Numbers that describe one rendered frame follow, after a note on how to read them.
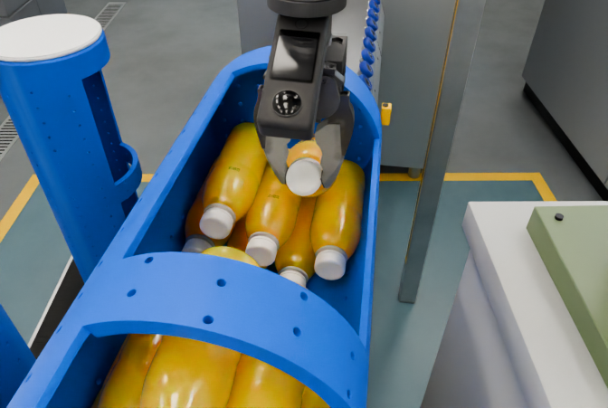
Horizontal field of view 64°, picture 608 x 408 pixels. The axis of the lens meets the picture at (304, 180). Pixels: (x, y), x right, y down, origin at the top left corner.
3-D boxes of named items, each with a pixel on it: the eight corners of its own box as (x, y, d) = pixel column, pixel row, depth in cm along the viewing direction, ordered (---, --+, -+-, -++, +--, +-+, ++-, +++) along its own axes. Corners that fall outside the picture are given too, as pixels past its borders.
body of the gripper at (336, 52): (347, 87, 54) (354, -27, 46) (340, 129, 47) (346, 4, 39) (280, 82, 55) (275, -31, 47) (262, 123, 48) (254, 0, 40)
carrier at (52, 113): (99, 314, 162) (177, 274, 175) (-7, 75, 107) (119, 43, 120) (73, 261, 180) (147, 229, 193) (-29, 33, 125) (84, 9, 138)
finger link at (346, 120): (359, 147, 51) (348, 71, 46) (358, 156, 50) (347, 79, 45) (315, 150, 52) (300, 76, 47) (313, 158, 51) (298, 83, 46)
